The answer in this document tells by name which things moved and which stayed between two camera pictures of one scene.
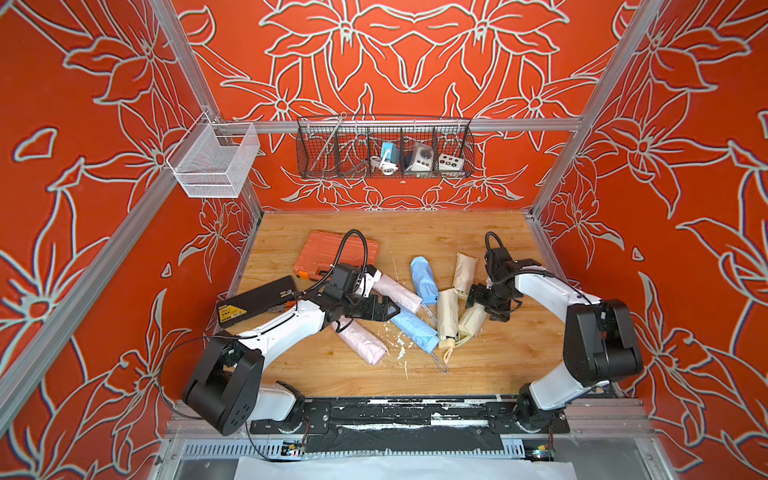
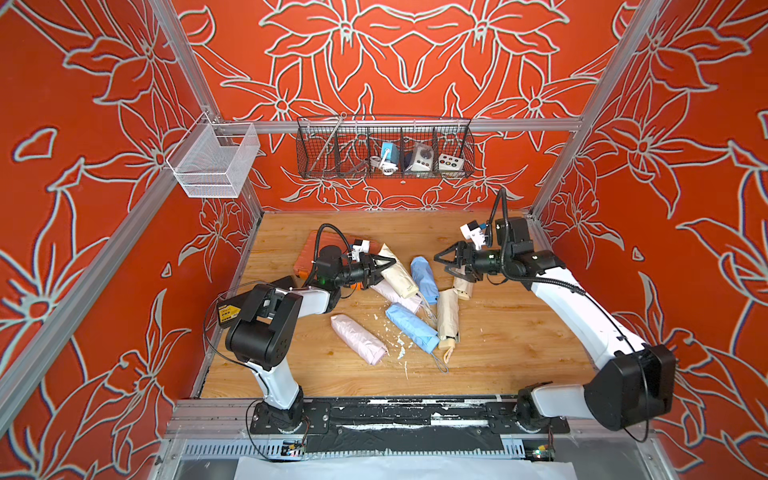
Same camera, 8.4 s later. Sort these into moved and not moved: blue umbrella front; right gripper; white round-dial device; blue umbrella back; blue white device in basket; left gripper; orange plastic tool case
Moved: left gripper; right gripper
Not moved: blue umbrella front; blue umbrella back; blue white device in basket; orange plastic tool case; white round-dial device
